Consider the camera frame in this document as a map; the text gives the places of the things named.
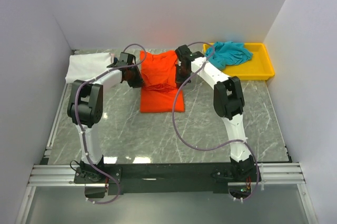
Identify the orange t-shirt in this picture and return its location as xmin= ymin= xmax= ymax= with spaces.
xmin=140 ymin=51 xmax=185 ymax=113

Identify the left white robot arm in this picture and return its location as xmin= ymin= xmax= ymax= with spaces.
xmin=67 ymin=52 xmax=144 ymax=183

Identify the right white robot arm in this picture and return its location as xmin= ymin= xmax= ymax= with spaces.
xmin=172 ymin=45 xmax=260 ymax=181

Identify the teal t-shirt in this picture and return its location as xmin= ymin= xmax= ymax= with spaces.
xmin=205 ymin=41 xmax=253 ymax=71

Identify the folded white t-shirt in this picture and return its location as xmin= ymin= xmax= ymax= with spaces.
xmin=65 ymin=52 xmax=115 ymax=84

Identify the yellow plastic tray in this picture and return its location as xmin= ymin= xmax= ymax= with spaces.
xmin=203 ymin=42 xmax=275 ymax=81

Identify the black base beam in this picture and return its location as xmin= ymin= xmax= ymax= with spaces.
xmin=73 ymin=162 xmax=263 ymax=199

